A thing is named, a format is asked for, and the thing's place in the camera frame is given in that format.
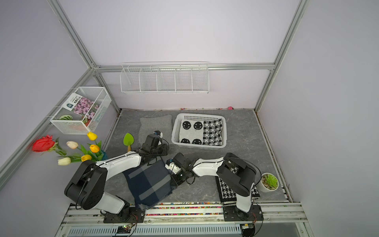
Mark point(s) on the purple flower seed packet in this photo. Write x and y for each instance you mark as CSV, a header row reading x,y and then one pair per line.
x,y
81,106

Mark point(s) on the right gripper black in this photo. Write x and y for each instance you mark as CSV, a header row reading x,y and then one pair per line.
x,y
174,180

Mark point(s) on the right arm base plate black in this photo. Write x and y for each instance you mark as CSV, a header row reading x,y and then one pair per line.
x,y
242,214

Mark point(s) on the white plastic perforated basket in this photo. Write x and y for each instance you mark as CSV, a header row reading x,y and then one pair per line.
x,y
184,116

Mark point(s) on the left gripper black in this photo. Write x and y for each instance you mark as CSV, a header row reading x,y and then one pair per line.
x,y
165,150

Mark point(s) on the red artificial rose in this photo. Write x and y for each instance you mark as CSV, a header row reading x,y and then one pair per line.
x,y
48,144

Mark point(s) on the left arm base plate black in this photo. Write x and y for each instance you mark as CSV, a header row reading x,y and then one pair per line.
x,y
128,215

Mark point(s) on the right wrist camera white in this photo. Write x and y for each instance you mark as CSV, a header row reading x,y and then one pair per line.
x,y
173,168

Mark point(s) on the navy grey plaid scarf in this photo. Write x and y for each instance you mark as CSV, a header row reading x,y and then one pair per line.
x,y
149,184

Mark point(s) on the tulip bouquet in teal vase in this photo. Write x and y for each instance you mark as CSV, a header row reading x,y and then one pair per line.
x,y
92,153

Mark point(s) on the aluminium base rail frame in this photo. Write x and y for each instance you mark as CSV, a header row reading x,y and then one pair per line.
x,y
191,219

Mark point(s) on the green toy shovel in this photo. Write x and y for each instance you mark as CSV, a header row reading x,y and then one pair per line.
x,y
128,141

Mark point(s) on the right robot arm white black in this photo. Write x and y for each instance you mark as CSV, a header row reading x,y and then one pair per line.
x,y
209,167

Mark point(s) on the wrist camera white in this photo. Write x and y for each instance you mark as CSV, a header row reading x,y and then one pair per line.
x,y
158,133
173,168

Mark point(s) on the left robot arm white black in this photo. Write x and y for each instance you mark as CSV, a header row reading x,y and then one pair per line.
x,y
87,186

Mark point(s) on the white black smiley scarf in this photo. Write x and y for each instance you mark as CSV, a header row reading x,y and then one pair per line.
x,y
198,132

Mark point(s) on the white wire wall shelf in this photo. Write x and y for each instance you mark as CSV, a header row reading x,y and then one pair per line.
x,y
164,77

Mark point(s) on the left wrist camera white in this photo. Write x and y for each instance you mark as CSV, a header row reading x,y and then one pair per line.
x,y
158,133

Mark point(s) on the black white houndstooth scarf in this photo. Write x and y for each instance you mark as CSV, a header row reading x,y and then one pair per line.
x,y
228,192

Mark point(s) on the small potted succulent white pot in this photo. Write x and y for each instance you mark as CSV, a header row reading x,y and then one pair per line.
x,y
268,183

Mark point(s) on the white wire side basket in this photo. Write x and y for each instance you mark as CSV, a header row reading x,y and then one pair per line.
x,y
70,123

